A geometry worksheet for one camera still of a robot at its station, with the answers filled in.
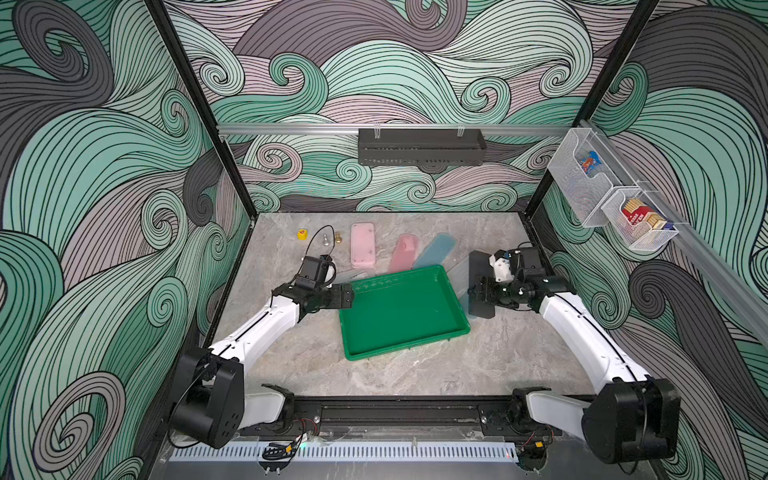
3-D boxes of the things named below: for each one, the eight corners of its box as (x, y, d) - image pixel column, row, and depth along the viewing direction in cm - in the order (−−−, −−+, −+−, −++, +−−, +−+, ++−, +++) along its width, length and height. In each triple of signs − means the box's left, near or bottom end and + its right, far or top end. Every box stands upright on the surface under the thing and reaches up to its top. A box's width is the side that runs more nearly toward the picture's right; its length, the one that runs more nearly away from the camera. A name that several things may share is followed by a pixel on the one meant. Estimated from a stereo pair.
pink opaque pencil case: (349, 267, 105) (348, 263, 104) (352, 226, 119) (351, 222, 117) (375, 267, 105) (375, 263, 104) (375, 226, 119) (375, 222, 117)
